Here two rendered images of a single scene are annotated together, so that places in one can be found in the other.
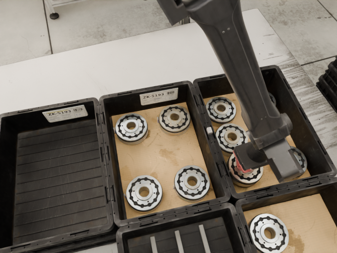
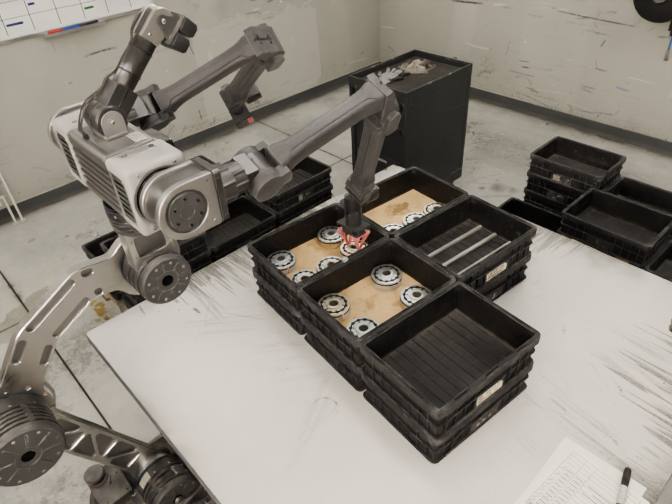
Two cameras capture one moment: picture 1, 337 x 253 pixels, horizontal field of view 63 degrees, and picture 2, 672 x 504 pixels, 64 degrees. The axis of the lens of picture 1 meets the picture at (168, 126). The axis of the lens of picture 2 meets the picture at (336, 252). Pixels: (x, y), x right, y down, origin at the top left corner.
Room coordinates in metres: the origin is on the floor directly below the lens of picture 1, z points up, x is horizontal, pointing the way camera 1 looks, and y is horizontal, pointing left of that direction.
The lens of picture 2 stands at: (0.91, 1.12, 2.01)
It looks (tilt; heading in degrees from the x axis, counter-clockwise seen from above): 38 degrees down; 248
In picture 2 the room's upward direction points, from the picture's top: 4 degrees counter-clockwise
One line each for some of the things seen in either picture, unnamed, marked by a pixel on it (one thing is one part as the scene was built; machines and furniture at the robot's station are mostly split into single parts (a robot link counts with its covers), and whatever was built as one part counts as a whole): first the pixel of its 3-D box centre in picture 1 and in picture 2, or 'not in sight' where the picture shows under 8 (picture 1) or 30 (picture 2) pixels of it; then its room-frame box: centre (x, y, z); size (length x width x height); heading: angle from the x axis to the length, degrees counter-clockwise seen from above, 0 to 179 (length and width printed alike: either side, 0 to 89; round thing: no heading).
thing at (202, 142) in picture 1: (159, 152); (376, 298); (0.34, 0.03, 0.87); 0.40 x 0.30 x 0.11; 13
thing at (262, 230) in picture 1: (269, 233); not in sight; (0.12, -0.27, 0.86); 0.05 x 0.05 x 0.01
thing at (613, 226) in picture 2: not in sight; (606, 253); (-1.02, -0.21, 0.37); 0.40 x 0.30 x 0.45; 109
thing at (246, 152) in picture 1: (260, 149); (353, 218); (0.29, -0.23, 1.00); 0.10 x 0.07 x 0.07; 110
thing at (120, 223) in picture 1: (158, 144); (376, 286); (0.34, 0.03, 0.92); 0.40 x 0.30 x 0.02; 13
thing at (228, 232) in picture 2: not in sight; (234, 246); (0.54, -1.22, 0.31); 0.40 x 0.30 x 0.34; 19
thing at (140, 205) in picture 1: (144, 192); (416, 296); (0.22, 0.07, 0.86); 0.10 x 0.10 x 0.01
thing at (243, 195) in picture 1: (257, 124); (318, 242); (0.41, -0.26, 0.92); 0.40 x 0.30 x 0.02; 13
